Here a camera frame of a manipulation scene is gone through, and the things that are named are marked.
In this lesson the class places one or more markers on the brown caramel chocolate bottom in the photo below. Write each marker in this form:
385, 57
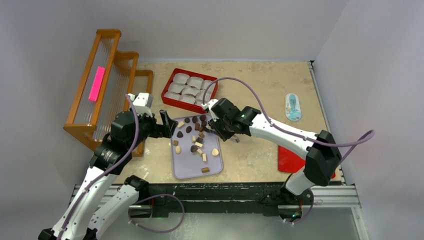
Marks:
205, 170

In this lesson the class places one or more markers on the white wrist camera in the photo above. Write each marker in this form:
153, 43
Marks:
207, 107
141, 103

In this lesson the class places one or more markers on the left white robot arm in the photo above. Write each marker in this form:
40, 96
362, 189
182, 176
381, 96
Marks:
84, 219

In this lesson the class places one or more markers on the black metal base rail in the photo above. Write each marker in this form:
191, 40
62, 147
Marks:
264, 198

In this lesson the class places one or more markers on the white rectangular chocolate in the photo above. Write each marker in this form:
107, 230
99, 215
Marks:
181, 124

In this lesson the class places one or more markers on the dark chocolate tray centre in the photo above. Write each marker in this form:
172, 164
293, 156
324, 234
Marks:
193, 148

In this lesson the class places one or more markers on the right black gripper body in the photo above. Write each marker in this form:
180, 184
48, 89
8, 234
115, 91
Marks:
222, 127

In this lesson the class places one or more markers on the red chocolate box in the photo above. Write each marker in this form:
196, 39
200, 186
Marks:
187, 90

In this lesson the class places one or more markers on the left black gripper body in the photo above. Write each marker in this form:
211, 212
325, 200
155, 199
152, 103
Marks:
146, 127

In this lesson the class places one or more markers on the pink rectangular block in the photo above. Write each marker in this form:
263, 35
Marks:
96, 85

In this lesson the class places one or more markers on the red box lid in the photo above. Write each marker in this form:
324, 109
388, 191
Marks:
288, 162

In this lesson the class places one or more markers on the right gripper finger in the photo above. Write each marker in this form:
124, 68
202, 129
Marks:
203, 126
211, 131

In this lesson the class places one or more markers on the white block chocolate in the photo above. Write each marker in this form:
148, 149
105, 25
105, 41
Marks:
199, 145

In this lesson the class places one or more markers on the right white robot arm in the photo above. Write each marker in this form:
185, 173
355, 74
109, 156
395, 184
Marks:
321, 160

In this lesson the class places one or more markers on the blue white sticker card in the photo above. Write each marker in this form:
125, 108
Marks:
292, 107

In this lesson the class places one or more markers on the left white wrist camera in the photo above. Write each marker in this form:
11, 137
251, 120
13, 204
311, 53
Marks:
141, 103

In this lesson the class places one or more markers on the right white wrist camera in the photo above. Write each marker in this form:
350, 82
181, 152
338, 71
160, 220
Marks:
207, 107

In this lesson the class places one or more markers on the orange wooden tiered rack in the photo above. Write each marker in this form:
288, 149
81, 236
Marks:
89, 121

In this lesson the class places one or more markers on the lavender plastic tray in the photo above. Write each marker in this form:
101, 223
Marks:
187, 164

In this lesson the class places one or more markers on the white heart chocolate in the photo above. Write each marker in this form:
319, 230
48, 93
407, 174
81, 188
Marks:
215, 152

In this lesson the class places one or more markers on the dark oval chocolate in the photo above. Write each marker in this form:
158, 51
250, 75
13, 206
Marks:
188, 129

